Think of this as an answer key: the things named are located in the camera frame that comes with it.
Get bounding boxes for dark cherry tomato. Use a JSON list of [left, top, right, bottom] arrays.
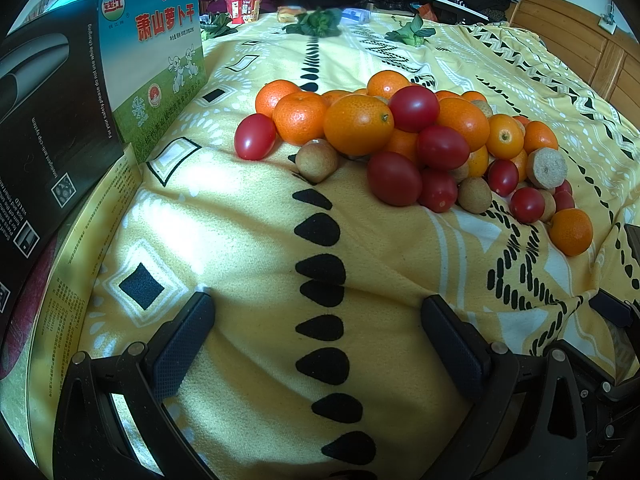
[[367, 152, 422, 207]]

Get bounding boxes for cut potato piece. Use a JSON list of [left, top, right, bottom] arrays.
[[526, 148, 567, 190]]

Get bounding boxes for yellow patterned blanket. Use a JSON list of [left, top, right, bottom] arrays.
[[79, 16, 639, 479]]

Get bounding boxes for wooden headboard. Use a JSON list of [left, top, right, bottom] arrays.
[[508, 0, 640, 125]]

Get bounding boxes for black product box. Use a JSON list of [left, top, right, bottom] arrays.
[[1, 0, 122, 314]]

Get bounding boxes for large front orange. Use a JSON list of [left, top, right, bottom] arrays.
[[323, 94, 395, 157]]

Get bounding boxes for brown longan fruit left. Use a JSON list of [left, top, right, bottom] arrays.
[[295, 139, 338, 183]]

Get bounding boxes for green leafy vegetable right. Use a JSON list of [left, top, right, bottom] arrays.
[[385, 14, 436, 47]]

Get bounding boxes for green leafy vegetable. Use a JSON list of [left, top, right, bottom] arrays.
[[283, 8, 342, 38], [200, 12, 236, 41], [385, 14, 436, 47]]

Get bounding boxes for mandarin orange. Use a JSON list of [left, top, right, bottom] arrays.
[[255, 79, 299, 117], [272, 91, 329, 146]]

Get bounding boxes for back left mandarin orange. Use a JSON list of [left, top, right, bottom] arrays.
[[255, 79, 299, 117]]

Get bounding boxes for small blue packet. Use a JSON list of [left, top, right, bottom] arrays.
[[342, 8, 371, 24]]

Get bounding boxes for green leafy vegetable centre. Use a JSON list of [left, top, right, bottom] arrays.
[[283, 8, 342, 38]]

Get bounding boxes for blue green food box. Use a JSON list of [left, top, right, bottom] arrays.
[[52, 0, 206, 162]]

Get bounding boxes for green leafy vegetable left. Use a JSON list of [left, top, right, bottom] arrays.
[[200, 12, 236, 41]]

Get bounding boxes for orange snack packet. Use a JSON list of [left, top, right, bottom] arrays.
[[277, 6, 307, 24]]

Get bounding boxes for red instant noodle cup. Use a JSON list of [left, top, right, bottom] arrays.
[[226, 0, 262, 25]]

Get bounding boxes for wall power socket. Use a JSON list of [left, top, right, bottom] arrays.
[[599, 0, 617, 35]]

